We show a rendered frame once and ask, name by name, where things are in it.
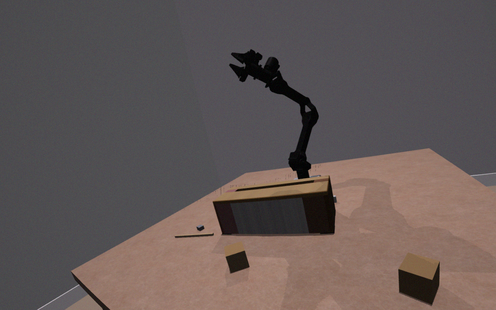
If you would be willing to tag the brown box with clear front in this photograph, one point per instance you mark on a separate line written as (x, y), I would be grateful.
(286, 207)

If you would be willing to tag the brown cube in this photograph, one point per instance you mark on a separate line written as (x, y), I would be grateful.
(236, 257)
(419, 277)

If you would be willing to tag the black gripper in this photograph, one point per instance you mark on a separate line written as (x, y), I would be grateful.
(250, 68)

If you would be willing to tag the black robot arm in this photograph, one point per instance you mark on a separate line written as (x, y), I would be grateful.
(297, 160)

